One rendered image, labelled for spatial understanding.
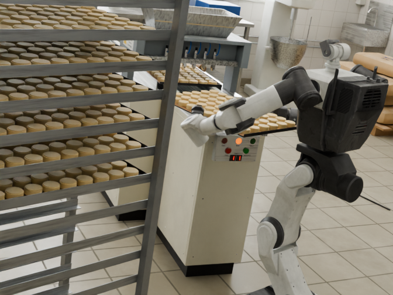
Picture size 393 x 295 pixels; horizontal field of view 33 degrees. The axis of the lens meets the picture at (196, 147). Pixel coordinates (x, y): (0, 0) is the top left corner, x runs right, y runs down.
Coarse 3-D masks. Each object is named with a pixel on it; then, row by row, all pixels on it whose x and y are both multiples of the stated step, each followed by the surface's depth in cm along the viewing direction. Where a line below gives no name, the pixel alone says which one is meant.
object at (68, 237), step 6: (72, 198) 244; (66, 216) 247; (66, 234) 249; (72, 234) 250; (66, 240) 249; (72, 240) 251; (66, 258) 252; (60, 264) 255; (60, 282) 256; (66, 282) 256
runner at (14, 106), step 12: (72, 96) 177; (84, 96) 180; (96, 96) 182; (108, 96) 185; (120, 96) 188; (132, 96) 191; (144, 96) 194; (156, 96) 197; (0, 108) 164; (12, 108) 166; (24, 108) 168; (36, 108) 171; (48, 108) 173
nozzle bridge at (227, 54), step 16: (128, 48) 387; (144, 48) 385; (160, 48) 388; (192, 48) 396; (208, 48) 399; (224, 48) 403; (240, 48) 402; (208, 64) 398; (224, 64) 402; (240, 64) 402; (224, 80) 425
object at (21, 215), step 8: (72, 200) 244; (32, 208) 233; (40, 208) 235; (48, 208) 238; (56, 208) 240; (64, 208) 242; (72, 208) 243; (80, 208) 245; (0, 216) 225; (8, 216) 227; (16, 216) 230; (24, 216) 232; (32, 216) 233; (40, 216) 233; (0, 224) 223
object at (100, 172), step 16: (32, 176) 192; (48, 176) 194; (64, 176) 197; (80, 176) 197; (96, 176) 199; (112, 176) 202; (128, 176) 206; (0, 192) 179; (16, 192) 180; (32, 192) 183
